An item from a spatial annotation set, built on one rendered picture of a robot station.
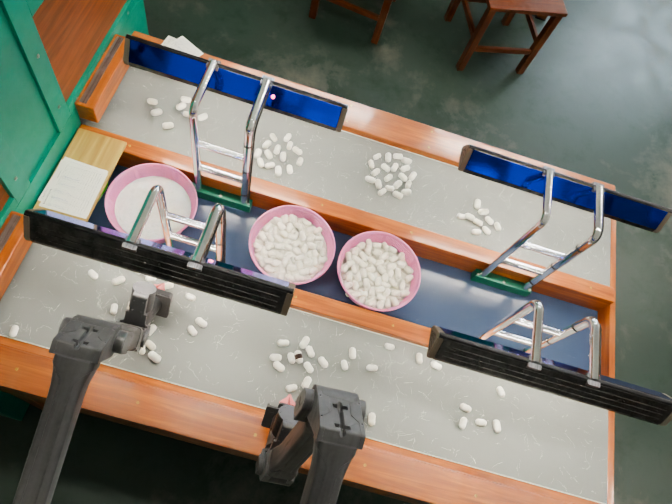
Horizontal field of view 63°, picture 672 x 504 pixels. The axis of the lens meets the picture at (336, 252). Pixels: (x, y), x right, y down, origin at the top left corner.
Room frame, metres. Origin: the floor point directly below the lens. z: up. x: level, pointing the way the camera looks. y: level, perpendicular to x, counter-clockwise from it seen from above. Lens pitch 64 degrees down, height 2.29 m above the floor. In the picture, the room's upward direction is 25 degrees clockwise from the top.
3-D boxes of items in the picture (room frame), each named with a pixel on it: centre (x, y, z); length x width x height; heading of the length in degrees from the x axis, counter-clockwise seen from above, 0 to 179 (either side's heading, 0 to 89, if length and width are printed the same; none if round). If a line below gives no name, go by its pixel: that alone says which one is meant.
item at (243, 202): (0.88, 0.42, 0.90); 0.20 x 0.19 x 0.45; 99
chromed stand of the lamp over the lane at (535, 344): (0.63, -0.60, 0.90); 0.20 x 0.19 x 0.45; 99
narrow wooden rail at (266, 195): (0.91, -0.01, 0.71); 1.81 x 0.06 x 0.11; 99
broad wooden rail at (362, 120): (1.29, 0.05, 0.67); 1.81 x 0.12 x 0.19; 99
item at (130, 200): (0.65, 0.57, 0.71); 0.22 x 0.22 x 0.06
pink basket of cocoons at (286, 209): (0.72, 0.13, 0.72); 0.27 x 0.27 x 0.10
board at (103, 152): (0.62, 0.78, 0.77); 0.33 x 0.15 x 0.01; 9
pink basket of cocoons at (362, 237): (0.76, -0.15, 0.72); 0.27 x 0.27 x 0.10
